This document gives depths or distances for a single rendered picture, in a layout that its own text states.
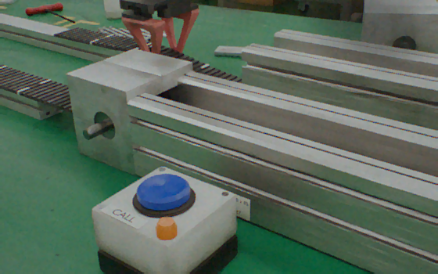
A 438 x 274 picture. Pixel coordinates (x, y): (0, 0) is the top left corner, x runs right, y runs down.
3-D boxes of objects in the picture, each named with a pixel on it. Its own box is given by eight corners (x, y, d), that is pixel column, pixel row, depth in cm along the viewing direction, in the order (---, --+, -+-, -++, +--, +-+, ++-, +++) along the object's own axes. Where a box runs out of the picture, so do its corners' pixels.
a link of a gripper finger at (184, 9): (202, 55, 84) (199, -6, 80) (171, 70, 79) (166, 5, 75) (170, 48, 88) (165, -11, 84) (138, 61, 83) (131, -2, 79)
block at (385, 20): (359, 83, 78) (364, 16, 74) (359, 57, 88) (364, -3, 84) (435, 87, 76) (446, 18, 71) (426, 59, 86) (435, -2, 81)
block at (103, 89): (61, 162, 60) (46, 80, 56) (141, 121, 69) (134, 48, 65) (118, 186, 55) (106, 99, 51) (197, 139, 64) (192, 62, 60)
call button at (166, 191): (127, 210, 42) (124, 188, 41) (163, 187, 45) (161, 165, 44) (166, 228, 40) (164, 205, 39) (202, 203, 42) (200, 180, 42)
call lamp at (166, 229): (151, 236, 38) (149, 221, 38) (166, 225, 39) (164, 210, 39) (167, 243, 37) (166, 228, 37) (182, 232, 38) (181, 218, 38)
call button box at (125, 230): (98, 271, 44) (87, 204, 41) (179, 213, 51) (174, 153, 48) (174, 315, 40) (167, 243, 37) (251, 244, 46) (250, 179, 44)
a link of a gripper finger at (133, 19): (192, 60, 83) (188, -2, 78) (159, 75, 78) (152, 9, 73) (159, 52, 86) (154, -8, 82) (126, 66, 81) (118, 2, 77)
